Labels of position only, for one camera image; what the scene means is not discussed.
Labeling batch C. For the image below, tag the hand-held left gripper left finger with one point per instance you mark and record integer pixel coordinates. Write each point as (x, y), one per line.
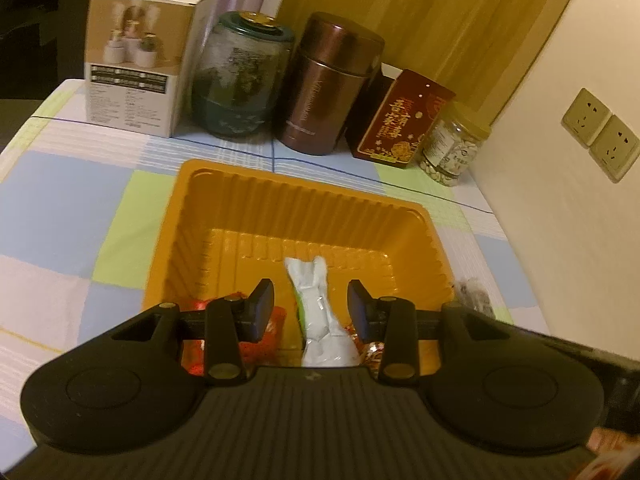
(262, 310)

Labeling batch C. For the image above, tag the clear plastic jar yellow lid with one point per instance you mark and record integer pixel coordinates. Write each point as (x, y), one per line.
(450, 145)

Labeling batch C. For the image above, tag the brown metal canister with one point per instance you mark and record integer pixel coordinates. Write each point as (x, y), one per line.
(325, 85)

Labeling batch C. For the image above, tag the large red snack packet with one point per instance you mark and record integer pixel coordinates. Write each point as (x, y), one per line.
(272, 332)

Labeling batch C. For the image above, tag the green glass jar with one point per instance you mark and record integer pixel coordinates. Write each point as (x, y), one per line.
(240, 75)

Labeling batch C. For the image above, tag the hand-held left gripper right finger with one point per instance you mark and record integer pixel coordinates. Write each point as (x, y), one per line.
(360, 310)

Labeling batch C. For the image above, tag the green and white snack packet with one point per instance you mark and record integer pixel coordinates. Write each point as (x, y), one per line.
(317, 320)

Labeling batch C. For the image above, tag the red gold-print box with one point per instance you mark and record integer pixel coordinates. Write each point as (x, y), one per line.
(400, 120)

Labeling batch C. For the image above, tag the person's right forearm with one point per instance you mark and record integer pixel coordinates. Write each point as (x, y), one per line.
(617, 457)

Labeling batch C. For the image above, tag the orange plastic tray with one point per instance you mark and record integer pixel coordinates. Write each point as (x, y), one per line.
(280, 210)

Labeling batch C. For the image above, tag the red candy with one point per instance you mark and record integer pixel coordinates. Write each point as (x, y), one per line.
(367, 349)

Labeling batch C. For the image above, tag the clear dark-print snack packet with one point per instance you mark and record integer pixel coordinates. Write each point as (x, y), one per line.
(475, 297)

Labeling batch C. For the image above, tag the beige wall socket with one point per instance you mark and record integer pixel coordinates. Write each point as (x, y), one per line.
(585, 117)
(617, 149)

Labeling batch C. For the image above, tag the white product box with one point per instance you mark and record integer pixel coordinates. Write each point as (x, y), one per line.
(135, 55)

